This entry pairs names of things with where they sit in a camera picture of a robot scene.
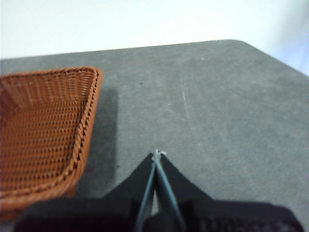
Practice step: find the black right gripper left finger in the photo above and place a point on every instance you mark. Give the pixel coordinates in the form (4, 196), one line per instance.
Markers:
(135, 186)

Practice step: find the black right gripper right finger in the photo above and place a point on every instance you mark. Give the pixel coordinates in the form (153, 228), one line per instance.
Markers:
(178, 186)

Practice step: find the brown wicker basket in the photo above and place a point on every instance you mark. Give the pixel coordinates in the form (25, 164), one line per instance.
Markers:
(36, 120)

